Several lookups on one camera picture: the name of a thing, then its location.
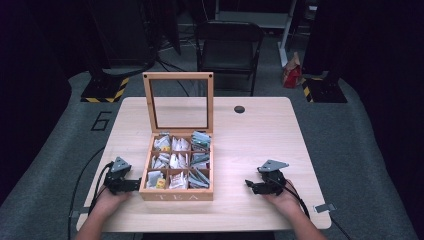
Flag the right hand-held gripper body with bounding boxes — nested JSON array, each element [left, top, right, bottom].
[[256, 159, 288, 197]]

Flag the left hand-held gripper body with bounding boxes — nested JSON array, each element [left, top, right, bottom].
[[103, 156, 134, 196]]

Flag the wooden tea box with lid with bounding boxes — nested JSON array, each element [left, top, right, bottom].
[[138, 71, 215, 202]]

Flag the person's right hand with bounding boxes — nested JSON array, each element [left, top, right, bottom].
[[261, 179, 303, 218]]

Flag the person's left hand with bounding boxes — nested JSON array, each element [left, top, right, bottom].
[[95, 188, 132, 216]]

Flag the white yellow label tea bags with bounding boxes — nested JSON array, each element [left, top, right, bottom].
[[146, 133, 172, 190]]

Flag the plain white tea bags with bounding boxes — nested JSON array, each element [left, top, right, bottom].
[[168, 135, 192, 190]]

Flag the grey metal table clamp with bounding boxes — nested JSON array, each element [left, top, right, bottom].
[[314, 202, 337, 215], [68, 207, 90, 220]]

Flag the grey green tea bags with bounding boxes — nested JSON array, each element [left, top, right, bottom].
[[187, 130, 212, 190]]

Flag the black yellow striped stand base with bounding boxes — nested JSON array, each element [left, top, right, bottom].
[[300, 76, 348, 104], [80, 75, 131, 104]]

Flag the red paper bag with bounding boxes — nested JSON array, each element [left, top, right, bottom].
[[282, 51, 303, 89]]

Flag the black folding chair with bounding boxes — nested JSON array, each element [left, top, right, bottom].
[[194, 20, 266, 98]]

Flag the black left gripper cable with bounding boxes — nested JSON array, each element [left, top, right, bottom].
[[87, 161, 115, 216]]

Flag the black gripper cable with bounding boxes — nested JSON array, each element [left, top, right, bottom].
[[87, 161, 115, 216], [266, 175, 352, 240]]

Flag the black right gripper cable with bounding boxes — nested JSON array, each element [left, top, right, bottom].
[[266, 175, 352, 240]]

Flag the black floor cable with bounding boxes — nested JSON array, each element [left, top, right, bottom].
[[67, 145, 106, 240]]

